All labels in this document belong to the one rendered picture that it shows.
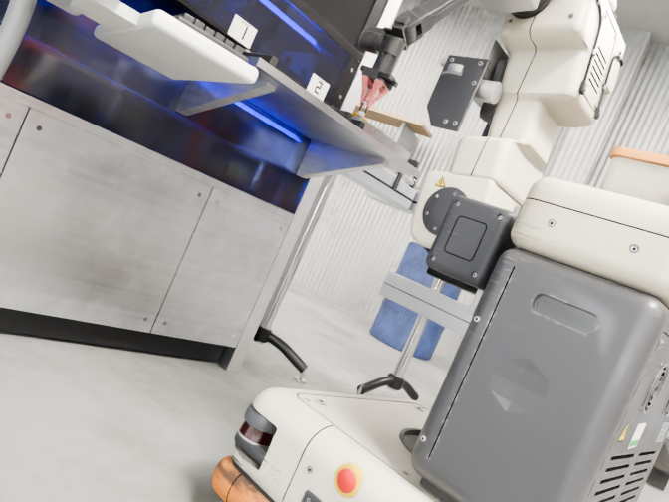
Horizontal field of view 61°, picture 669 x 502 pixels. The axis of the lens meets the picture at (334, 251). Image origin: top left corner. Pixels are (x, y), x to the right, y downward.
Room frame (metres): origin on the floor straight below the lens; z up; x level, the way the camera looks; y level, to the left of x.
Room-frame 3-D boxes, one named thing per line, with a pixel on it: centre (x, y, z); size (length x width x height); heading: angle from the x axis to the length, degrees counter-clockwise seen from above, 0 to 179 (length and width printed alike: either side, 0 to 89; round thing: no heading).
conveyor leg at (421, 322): (2.51, -0.48, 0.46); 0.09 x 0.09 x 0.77; 48
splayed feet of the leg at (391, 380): (2.51, -0.48, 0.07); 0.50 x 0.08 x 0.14; 138
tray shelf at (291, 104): (1.66, 0.26, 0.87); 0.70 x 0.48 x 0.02; 138
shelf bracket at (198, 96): (1.47, 0.42, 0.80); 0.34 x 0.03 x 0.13; 48
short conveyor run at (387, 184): (2.41, 0.04, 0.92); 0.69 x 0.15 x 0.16; 138
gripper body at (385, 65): (1.62, 0.08, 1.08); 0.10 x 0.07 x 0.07; 64
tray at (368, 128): (1.76, 0.12, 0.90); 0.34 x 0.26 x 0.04; 48
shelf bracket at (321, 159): (1.84, 0.09, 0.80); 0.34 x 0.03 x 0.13; 48
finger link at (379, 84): (1.62, 0.09, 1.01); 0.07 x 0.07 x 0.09; 64
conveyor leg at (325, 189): (2.30, 0.14, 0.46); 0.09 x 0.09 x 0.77; 48
